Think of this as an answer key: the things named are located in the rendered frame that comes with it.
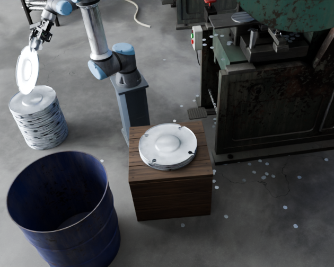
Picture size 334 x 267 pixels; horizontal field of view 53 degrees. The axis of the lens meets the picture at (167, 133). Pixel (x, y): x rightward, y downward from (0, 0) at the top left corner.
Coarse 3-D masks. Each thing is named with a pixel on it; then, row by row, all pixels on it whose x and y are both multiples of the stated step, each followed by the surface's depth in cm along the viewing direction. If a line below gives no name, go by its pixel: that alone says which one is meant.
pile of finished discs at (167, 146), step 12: (156, 132) 173; (168, 132) 172; (180, 132) 172; (192, 132) 170; (144, 144) 167; (156, 144) 166; (168, 144) 165; (180, 144) 166; (192, 144) 165; (144, 156) 161; (156, 156) 161; (168, 156) 160; (180, 156) 160; (192, 156) 161; (156, 168) 159; (168, 168) 158
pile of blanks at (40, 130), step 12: (48, 108) 206; (60, 108) 223; (24, 120) 205; (36, 120) 205; (48, 120) 210; (60, 120) 222; (24, 132) 214; (36, 132) 212; (48, 132) 215; (60, 132) 223; (36, 144) 220; (48, 144) 221
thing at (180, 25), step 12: (168, 0) 347; (180, 0) 319; (192, 0) 321; (228, 0) 325; (180, 12) 327; (192, 12) 330; (228, 12) 332; (180, 24) 335; (192, 24) 334; (204, 24) 332
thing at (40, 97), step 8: (40, 88) 220; (48, 88) 219; (16, 96) 215; (24, 96) 214; (32, 96) 213; (40, 96) 212; (48, 96) 213; (16, 104) 209; (24, 104) 208; (32, 104) 207; (40, 104) 207; (48, 104) 207; (16, 112) 203; (24, 112) 203; (32, 112) 202
